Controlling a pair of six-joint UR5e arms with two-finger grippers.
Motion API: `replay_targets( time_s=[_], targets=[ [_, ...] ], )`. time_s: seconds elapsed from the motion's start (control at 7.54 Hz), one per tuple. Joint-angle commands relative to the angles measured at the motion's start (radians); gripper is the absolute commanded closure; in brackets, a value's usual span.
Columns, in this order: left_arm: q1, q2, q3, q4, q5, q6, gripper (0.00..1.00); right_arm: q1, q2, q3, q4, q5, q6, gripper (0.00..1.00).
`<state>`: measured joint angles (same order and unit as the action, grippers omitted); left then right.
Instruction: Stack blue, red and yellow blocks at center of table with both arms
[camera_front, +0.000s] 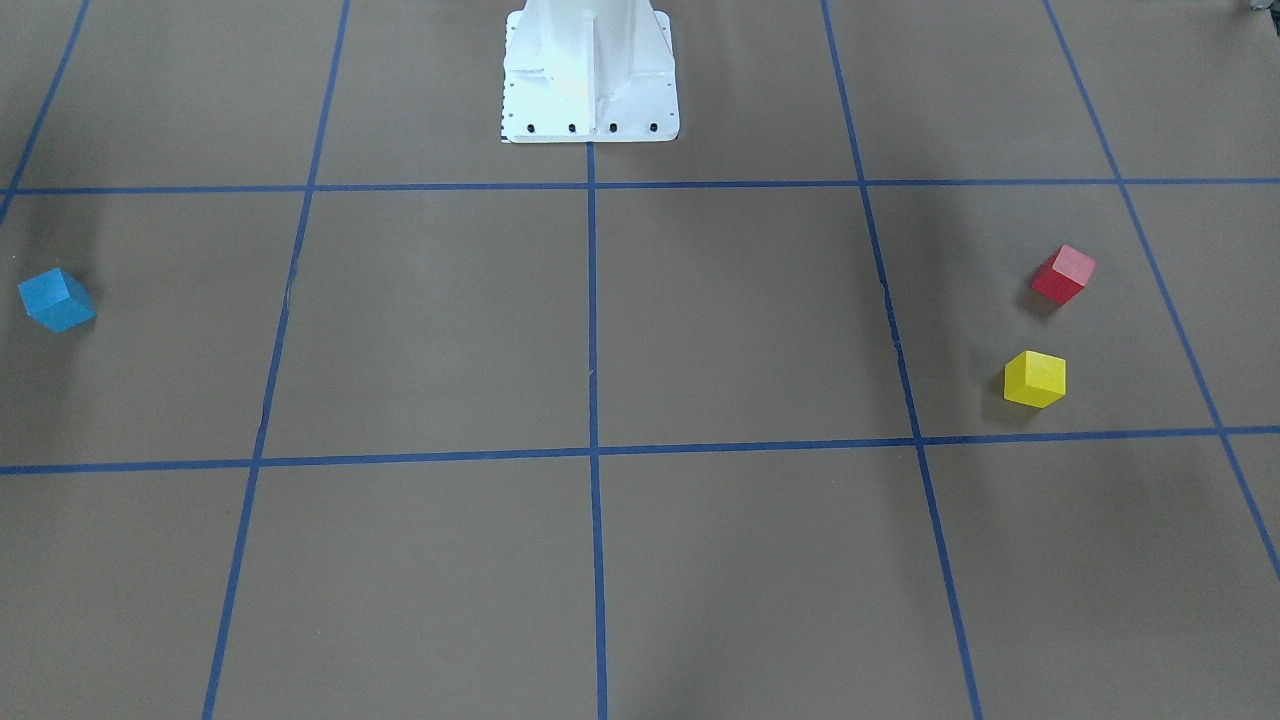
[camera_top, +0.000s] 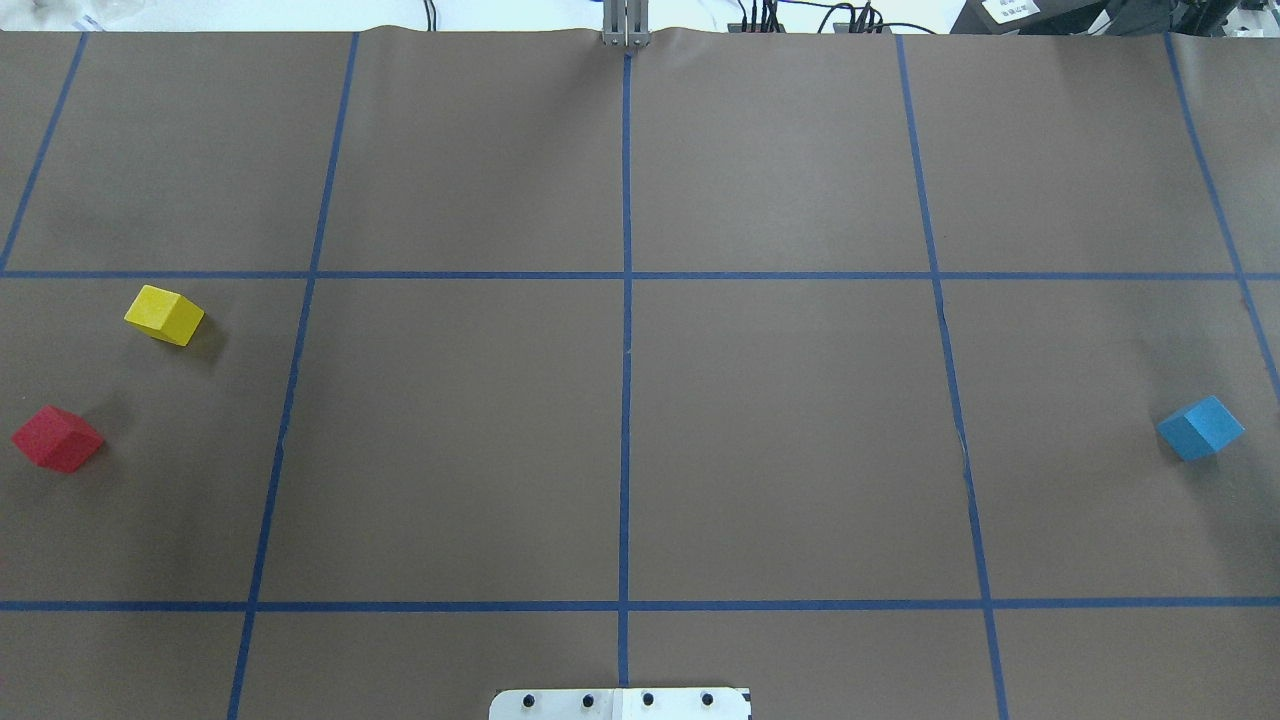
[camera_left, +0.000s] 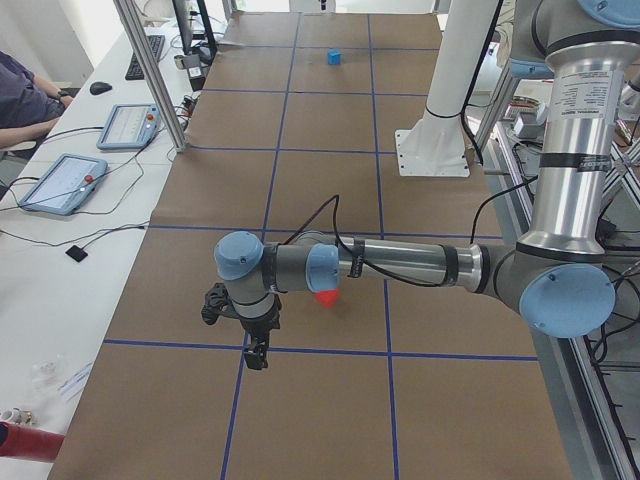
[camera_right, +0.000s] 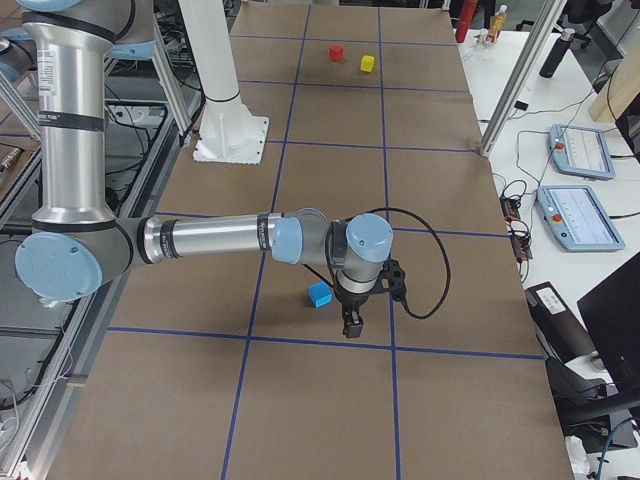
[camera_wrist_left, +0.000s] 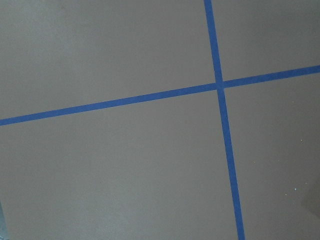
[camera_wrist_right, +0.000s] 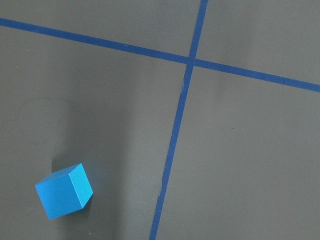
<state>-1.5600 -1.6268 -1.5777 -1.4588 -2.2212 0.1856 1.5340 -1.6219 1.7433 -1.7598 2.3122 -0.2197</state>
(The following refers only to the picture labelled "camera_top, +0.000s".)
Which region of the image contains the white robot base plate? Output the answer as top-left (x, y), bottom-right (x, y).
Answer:
top-left (488, 687), bottom-right (753, 719)

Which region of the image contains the blue wooden block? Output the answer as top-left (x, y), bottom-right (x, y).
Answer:
top-left (1156, 395), bottom-right (1245, 462)

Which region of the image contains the yellow wooden block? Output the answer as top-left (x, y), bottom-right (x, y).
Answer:
top-left (123, 284), bottom-right (206, 347)

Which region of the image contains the red wooden block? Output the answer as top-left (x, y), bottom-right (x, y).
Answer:
top-left (12, 405), bottom-right (105, 474)

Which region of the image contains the aluminium frame post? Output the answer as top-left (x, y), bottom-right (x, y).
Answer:
top-left (602, 0), bottom-right (652, 50)

